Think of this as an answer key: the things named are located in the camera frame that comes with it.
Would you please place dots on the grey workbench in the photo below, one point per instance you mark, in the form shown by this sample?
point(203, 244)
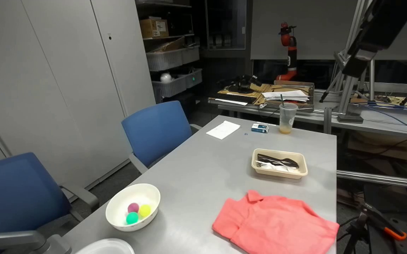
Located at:
point(382, 123)

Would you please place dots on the stack of white papers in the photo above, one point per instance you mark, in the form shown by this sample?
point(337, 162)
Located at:
point(286, 95)

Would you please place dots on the beige plastic tray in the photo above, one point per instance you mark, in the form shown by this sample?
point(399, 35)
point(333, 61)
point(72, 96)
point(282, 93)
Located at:
point(279, 172)

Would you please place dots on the grey storage bin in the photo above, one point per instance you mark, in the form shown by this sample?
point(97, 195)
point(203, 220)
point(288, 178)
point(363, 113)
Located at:
point(177, 85)
point(170, 58)

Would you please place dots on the yellow ball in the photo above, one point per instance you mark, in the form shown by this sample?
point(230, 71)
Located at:
point(145, 210)

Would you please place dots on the black plastic spoon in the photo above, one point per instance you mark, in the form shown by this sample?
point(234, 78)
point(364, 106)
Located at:
point(291, 162)

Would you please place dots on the purple ball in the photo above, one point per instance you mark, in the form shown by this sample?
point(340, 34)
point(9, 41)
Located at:
point(134, 207)

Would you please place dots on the clear plastic cup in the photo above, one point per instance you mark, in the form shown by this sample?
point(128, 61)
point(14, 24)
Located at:
point(288, 117)

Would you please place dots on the flat cardboard pieces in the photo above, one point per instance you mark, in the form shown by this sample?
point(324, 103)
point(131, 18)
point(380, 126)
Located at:
point(382, 148)

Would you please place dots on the blue office chair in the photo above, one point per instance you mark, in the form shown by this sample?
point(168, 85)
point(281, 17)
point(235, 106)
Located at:
point(15, 198)
point(156, 131)

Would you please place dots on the small blue box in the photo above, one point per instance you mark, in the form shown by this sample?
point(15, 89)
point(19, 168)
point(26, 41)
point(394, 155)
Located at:
point(259, 127)

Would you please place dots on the dark shelf unit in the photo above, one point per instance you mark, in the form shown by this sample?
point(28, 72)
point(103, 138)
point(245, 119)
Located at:
point(170, 18)

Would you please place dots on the white bowl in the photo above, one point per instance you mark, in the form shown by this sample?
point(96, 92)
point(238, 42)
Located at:
point(120, 206)

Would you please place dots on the green ball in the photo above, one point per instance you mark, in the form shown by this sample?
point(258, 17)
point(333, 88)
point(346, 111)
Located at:
point(132, 217)

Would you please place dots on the grey storage cabinet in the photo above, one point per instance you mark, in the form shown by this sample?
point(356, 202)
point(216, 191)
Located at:
point(49, 85)

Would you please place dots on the white plate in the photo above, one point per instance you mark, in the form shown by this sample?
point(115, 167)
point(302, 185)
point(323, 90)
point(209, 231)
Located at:
point(105, 247)

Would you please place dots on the aluminium frame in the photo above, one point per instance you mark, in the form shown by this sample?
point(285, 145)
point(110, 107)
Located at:
point(350, 93)

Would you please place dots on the black plastic fork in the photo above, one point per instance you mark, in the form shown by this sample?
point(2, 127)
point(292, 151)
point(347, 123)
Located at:
point(268, 157)

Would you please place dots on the black tool pile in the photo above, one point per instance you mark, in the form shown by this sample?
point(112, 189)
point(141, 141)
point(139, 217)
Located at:
point(243, 85)

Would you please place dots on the orange shirt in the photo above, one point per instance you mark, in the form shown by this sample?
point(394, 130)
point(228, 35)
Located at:
point(275, 226)

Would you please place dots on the white paper sheet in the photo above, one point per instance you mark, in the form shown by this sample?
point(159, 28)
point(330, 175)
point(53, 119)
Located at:
point(223, 130)

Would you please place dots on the cardboard box on shelf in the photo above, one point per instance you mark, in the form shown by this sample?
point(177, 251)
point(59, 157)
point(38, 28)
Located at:
point(153, 27)

